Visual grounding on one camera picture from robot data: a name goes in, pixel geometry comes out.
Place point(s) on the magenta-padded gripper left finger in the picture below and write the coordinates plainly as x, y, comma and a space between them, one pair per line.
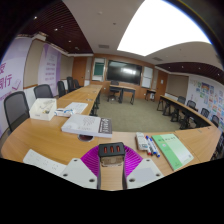
78, 173

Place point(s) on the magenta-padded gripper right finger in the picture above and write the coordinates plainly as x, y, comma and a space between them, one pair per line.
143, 173

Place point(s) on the small dark charger block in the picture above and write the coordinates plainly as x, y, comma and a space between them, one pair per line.
111, 150

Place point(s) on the red-capped marker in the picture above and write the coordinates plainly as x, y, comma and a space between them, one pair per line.
149, 146

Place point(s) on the blue-capped marker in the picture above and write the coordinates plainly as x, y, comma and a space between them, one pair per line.
154, 146

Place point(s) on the black round table grommet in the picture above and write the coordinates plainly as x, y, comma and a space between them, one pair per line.
85, 138

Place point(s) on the green booklet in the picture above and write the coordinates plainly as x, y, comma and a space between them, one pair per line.
171, 150

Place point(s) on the white power strip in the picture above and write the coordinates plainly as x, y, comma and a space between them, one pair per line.
43, 161

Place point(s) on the thick white book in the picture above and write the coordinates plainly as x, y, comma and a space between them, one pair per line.
85, 125

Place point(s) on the white paper booklet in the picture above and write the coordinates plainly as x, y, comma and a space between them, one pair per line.
76, 107

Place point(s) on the white open cardboard box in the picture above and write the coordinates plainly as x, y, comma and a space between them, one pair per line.
41, 111

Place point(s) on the long wooden side table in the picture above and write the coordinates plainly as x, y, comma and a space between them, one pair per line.
183, 108

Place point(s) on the small dark side table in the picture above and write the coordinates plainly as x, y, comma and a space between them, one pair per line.
150, 91

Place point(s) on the group of black chairs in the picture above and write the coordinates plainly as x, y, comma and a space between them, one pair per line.
205, 112

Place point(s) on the black desk chair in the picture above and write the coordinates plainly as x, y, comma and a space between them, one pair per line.
114, 91

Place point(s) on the wooden desk with black legs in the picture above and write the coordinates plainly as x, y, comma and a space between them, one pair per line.
122, 88

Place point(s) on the row of black chairs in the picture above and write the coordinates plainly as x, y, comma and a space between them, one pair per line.
70, 83

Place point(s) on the wooden door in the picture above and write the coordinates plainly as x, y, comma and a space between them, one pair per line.
79, 70
161, 83

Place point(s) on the large bright ceiling light panel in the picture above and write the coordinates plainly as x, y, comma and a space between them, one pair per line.
160, 26

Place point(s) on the white wall whiteboard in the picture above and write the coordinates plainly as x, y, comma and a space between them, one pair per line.
147, 76

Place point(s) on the colourful wall poster display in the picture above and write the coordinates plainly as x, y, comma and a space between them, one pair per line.
208, 98

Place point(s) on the large black wall screen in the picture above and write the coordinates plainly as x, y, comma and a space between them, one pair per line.
124, 72

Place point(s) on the green framed wall board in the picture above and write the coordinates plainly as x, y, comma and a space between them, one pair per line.
98, 68

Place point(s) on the narrow purple wall banner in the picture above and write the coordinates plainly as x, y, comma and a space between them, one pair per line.
50, 66

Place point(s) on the wide purple white wall banner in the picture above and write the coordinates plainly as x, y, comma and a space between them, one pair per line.
11, 73

